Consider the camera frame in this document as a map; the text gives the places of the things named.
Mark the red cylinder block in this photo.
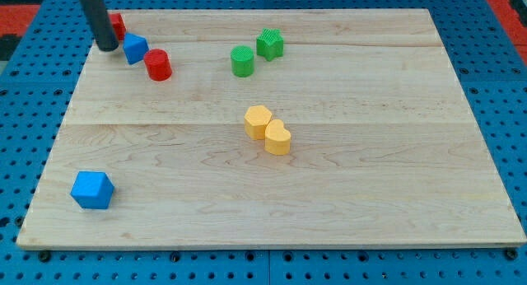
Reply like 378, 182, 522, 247
143, 49, 172, 82

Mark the blue triangle block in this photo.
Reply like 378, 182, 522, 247
123, 32, 149, 65

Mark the green star block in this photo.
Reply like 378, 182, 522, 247
256, 28, 284, 61

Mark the yellow heart block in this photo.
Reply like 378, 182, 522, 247
264, 119, 291, 156

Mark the yellow hexagon block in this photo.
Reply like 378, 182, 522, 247
244, 105, 273, 140

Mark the red block behind rod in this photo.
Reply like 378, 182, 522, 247
109, 12, 126, 41

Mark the blue cube block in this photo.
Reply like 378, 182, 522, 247
70, 171, 114, 209

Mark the green cylinder block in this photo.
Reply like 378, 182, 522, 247
231, 45, 254, 77

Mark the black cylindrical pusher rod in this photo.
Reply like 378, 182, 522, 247
79, 0, 119, 52

